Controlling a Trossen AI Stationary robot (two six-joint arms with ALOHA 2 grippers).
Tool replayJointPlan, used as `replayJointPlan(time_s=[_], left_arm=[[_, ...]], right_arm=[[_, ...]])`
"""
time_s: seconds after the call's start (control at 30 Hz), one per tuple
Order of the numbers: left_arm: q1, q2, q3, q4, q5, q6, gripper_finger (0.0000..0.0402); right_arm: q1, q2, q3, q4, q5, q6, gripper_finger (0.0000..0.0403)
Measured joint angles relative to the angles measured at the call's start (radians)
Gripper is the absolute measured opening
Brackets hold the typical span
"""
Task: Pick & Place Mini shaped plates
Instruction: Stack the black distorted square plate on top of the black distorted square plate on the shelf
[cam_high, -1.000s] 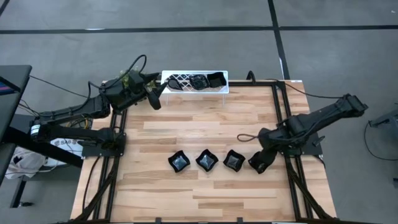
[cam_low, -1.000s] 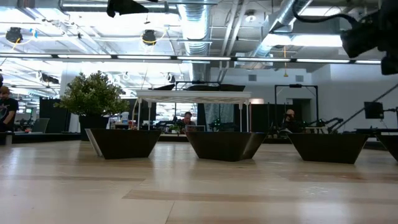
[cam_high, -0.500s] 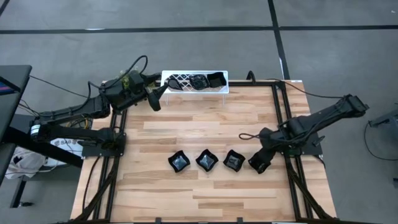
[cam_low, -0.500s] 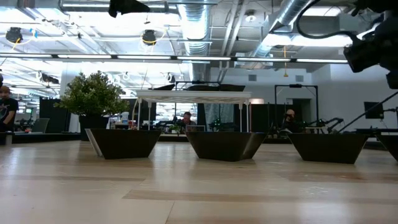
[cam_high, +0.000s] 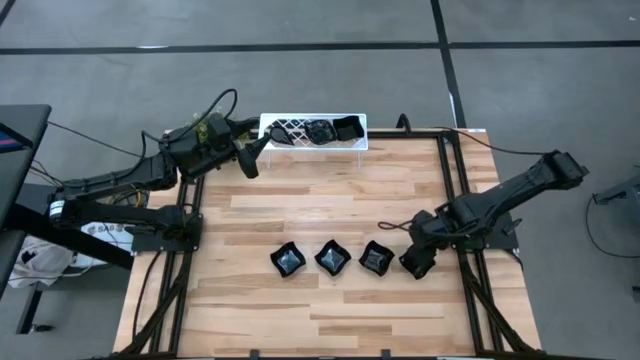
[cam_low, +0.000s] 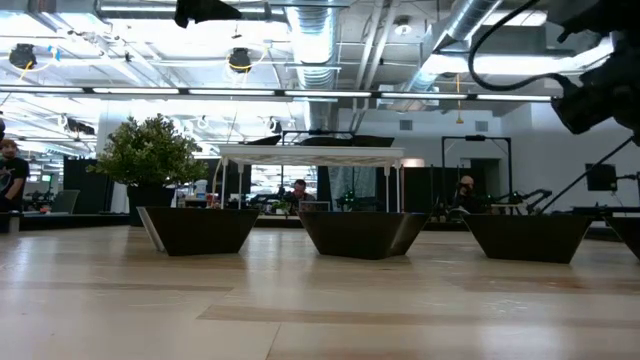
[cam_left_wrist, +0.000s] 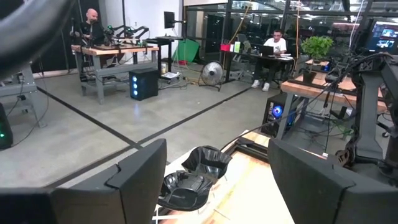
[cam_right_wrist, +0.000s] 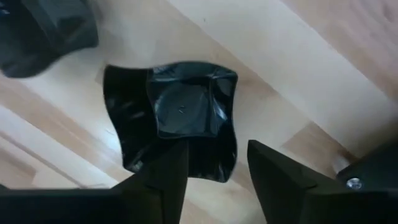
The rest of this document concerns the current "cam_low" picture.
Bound black leaf-shaped mini plate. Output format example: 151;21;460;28
298;135;357;148

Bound black teardrop mini plate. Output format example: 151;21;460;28
244;134;283;147

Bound person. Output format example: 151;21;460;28
0;138;30;214
283;178;317;211
451;174;482;217

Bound green potted plant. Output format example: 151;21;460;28
87;113;209;227

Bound black partition panel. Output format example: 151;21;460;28
62;156;114;215

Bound white wire rack shelf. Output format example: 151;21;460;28
212;144;406;214

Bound black background monitor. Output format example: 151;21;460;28
584;162;620;193

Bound black ceiling cable reel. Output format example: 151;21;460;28
227;46;254;75
7;42;37;70

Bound black aluminium extrusion frame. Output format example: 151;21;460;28
0;135;640;236

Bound black right camera cable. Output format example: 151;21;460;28
467;0;569;92

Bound long ceiling light strip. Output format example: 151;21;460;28
0;85;554;102

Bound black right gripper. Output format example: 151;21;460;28
549;42;640;146

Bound background robot arms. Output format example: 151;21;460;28
487;187;555;215

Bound black tubular stand frame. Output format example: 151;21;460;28
440;133;514;214

